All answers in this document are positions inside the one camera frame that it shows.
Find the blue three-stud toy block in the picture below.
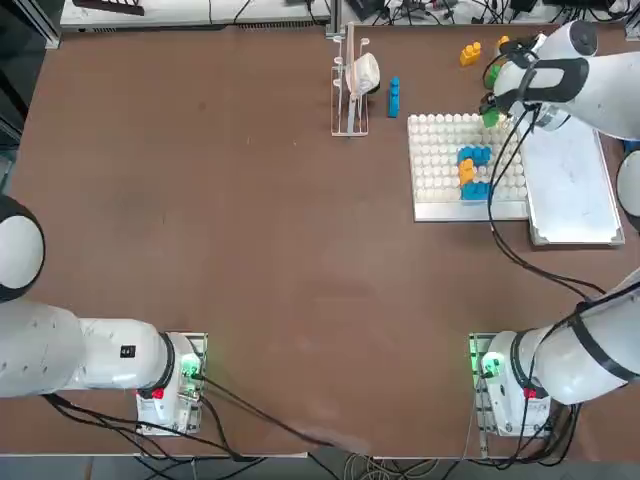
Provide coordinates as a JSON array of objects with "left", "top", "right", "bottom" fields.
[
  {"left": 459, "top": 182, "right": 494, "bottom": 206},
  {"left": 457, "top": 144, "right": 494, "bottom": 166},
  {"left": 387, "top": 76, "right": 402, "bottom": 119}
]

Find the white studded baseplate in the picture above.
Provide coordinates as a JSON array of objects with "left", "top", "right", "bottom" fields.
[{"left": 407, "top": 113, "right": 530, "bottom": 223}]

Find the metal-framed whiteboard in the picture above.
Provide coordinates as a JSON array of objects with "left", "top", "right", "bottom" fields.
[{"left": 519, "top": 119, "right": 626, "bottom": 247}]

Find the wooden rack rod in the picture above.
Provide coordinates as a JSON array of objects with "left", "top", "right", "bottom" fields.
[{"left": 346, "top": 22, "right": 357, "bottom": 104}]

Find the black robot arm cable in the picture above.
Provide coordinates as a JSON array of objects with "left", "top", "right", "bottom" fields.
[{"left": 487, "top": 107, "right": 609, "bottom": 299}]

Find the white wire cup rack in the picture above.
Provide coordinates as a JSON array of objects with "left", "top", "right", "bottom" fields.
[{"left": 330, "top": 37, "right": 372, "bottom": 137}]

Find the aluminium camera post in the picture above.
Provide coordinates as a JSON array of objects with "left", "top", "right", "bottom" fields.
[{"left": 324, "top": 0, "right": 347, "bottom": 40}]

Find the black base cable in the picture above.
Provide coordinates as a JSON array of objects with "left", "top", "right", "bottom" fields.
[
  {"left": 197, "top": 377, "right": 346, "bottom": 449},
  {"left": 42, "top": 393, "right": 251, "bottom": 461}
]

